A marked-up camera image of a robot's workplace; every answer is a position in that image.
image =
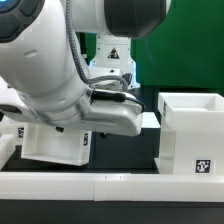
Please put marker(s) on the white left fence block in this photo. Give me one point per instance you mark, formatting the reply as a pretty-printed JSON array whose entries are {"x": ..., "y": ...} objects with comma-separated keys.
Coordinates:
[{"x": 7, "y": 148}]

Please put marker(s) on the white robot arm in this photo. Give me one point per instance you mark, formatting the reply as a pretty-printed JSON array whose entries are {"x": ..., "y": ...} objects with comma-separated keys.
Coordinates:
[{"x": 46, "y": 79}]

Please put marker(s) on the white marker sheet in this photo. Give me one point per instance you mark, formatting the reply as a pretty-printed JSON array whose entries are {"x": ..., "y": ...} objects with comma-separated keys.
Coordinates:
[{"x": 150, "y": 120}]

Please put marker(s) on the white drawer cabinet box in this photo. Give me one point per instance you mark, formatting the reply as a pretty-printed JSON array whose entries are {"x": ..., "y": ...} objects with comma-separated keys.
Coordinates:
[{"x": 192, "y": 134}]

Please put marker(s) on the white open drawer tray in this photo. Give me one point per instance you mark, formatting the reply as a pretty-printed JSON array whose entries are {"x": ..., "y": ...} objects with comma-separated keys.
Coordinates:
[{"x": 9, "y": 126}]

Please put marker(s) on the white front fence bar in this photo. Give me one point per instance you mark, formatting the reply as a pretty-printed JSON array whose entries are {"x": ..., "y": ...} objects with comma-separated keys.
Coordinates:
[{"x": 111, "y": 187}]

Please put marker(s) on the white drawer with knob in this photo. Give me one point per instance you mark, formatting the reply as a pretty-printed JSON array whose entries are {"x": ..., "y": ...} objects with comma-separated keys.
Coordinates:
[{"x": 45, "y": 143}]

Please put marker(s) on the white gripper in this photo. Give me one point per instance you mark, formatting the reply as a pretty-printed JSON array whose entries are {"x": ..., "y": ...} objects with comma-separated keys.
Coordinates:
[{"x": 110, "y": 112}]

